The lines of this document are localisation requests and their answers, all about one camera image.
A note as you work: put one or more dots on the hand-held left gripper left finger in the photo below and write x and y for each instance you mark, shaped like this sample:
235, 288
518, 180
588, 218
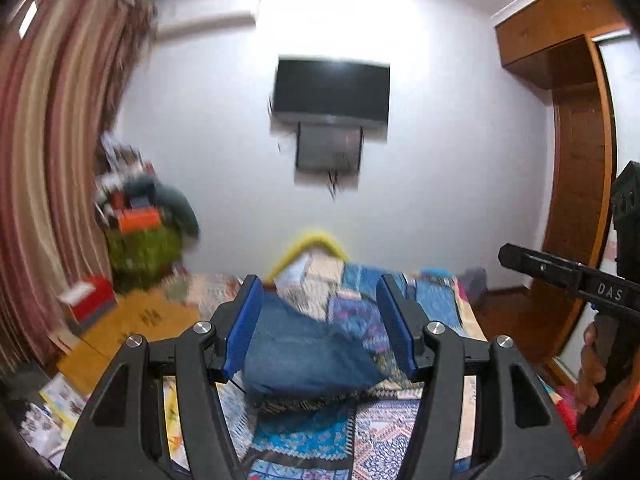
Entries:
245, 330

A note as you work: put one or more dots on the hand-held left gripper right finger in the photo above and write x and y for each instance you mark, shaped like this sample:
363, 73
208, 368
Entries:
400, 330

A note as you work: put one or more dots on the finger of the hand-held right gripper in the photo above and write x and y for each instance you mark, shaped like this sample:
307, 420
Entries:
540, 262

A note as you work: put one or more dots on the blue denim jacket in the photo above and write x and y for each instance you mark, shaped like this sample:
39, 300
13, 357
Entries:
305, 355

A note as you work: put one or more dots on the person's right hand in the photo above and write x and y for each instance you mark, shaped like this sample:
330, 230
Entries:
592, 365

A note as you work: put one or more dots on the blue patchwork blanket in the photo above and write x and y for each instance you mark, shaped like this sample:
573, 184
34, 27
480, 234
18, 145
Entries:
350, 305

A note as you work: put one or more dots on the wooden wardrobe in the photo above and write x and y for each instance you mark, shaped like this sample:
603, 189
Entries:
575, 160

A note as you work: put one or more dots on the navy patterned cloth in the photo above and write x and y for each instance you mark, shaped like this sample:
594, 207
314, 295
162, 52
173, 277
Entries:
300, 405

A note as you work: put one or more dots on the brown cardboard box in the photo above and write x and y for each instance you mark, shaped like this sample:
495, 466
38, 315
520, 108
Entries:
145, 315

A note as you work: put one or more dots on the yellow cushion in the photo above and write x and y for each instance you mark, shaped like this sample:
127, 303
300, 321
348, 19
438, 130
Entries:
310, 237

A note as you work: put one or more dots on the grey cushion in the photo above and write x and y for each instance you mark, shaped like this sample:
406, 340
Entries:
180, 205

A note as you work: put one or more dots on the orange box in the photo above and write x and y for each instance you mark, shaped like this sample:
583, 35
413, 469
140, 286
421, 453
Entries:
140, 220

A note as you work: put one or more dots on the red box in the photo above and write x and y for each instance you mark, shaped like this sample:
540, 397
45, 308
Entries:
92, 297

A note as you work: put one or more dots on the printed paper booklet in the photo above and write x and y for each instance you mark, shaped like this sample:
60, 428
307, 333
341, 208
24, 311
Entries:
62, 402

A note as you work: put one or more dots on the white plastic bag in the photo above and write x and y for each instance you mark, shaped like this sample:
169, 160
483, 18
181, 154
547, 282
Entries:
117, 170

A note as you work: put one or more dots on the striped curtain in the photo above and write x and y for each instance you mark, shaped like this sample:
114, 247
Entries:
50, 160

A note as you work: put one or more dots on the white air conditioner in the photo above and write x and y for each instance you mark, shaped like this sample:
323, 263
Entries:
210, 12

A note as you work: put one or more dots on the black wall television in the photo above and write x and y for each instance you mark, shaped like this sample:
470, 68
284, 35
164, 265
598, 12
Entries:
332, 90

